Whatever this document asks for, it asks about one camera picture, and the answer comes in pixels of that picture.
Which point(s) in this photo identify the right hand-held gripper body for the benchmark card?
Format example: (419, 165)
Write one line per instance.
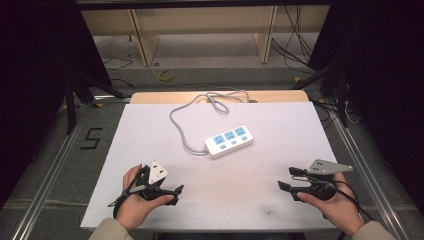
(328, 167)

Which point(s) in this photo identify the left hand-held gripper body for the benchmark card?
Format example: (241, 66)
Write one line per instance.
(156, 173)

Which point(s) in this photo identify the white power strip blue sockets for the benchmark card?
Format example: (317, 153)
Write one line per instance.
(230, 143)

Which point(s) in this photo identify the person's left hand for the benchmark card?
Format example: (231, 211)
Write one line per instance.
(133, 206)

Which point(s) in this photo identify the person's right hand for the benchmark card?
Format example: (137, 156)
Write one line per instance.
(341, 206)

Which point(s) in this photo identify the white board sheet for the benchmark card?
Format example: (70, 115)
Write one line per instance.
(266, 186)

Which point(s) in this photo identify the black metal stand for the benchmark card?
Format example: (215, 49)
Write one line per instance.
(71, 100)
(341, 96)

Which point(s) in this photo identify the wooden table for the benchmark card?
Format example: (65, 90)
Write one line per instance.
(283, 96)

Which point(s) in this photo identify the black curtain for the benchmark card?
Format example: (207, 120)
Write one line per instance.
(386, 83)
(33, 83)

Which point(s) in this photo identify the aluminium floor rail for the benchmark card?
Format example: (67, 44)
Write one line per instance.
(50, 173)
(366, 173)

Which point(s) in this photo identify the beige wooden shelf frame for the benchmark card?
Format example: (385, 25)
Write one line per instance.
(146, 36)

